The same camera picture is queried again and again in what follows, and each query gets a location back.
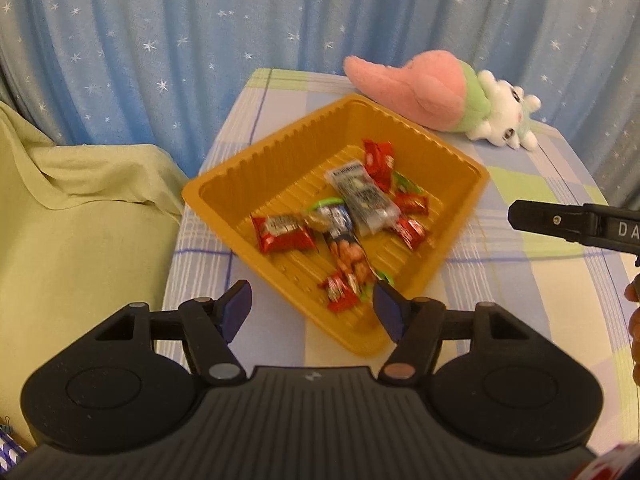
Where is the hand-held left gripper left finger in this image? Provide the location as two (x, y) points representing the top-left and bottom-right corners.
(95, 280), (252, 383)

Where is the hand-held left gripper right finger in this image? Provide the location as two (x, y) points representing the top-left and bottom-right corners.
(375, 282), (551, 381)

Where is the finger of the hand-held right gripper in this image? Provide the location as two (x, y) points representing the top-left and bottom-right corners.
(507, 200), (589, 241)

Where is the small red candy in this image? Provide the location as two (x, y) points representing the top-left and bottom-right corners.
(395, 192), (430, 217)
(318, 271), (361, 313)

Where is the green peanut snack packet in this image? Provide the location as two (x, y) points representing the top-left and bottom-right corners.
(305, 197), (396, 292)

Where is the red white-print snack packet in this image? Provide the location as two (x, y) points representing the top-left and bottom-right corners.
(390, 216), (433, 251)

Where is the long red snack packet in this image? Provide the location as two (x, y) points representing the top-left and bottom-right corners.
(251, 214), (317, 255)

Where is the grey clear snack packet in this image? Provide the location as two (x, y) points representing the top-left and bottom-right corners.
(325, 161), (401, 236)

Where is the green candy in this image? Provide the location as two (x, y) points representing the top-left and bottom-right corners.
(392, 172), (425, 197)

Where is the orange plastic tray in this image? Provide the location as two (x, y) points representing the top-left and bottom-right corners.
(181, 92), (491, 358)

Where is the large red snack packet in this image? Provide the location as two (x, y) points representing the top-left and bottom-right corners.
(362, 139), (396, 191)

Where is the person's right hand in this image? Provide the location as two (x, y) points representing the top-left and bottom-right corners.
(625, 275), (640, 386)

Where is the checkered tablecloth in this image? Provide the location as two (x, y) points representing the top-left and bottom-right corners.
(162, 67), (640, 461)

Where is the light green cloth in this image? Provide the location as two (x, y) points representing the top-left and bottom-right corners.
(0, 100), (190, 448)

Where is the white bunny plush toy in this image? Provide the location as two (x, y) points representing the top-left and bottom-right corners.
(343, 49), (542, 152)

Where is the red white printed object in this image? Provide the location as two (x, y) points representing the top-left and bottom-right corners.
(575, 442), (640, 480)

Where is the blue patterned cloth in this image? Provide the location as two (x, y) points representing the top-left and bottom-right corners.
(0, 412), (31, 461)

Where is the blue starry curtain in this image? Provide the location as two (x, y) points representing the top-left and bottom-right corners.
(0, 0), (640, 206)

